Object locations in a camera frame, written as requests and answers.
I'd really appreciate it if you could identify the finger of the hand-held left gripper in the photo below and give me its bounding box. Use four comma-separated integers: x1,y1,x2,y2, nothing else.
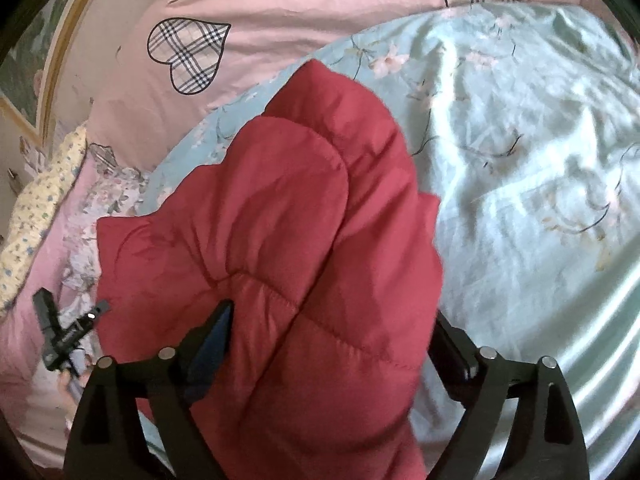
75,300,112,333
32,287,62,333

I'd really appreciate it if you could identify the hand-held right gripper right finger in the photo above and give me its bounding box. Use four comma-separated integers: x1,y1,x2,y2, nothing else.
427,310,588,480

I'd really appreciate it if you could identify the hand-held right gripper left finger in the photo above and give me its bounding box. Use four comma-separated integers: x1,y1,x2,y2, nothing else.
64,300,236,480

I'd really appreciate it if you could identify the red quilted coat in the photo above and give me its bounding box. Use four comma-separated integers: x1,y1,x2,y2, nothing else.
95,59,446,480

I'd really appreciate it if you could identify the person's left hand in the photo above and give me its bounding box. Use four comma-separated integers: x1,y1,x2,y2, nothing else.
57,352,93,428

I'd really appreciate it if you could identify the ruffled floral pillow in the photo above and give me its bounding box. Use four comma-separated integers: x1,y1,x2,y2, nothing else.
62,165,151,311

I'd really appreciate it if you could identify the yellow floral pillow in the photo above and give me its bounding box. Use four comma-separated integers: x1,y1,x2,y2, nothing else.
0,127,88,311

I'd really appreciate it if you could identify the light blue floral bed sheet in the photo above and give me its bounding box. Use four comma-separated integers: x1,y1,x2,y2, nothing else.
135,1,640,476

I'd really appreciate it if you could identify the gold trimmed headboard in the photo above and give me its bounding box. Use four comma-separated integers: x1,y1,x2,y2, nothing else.
0,0,118,181

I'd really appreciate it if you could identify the pink duvet with plaid hearts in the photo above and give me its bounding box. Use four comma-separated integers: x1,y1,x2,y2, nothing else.
0,0,626,461

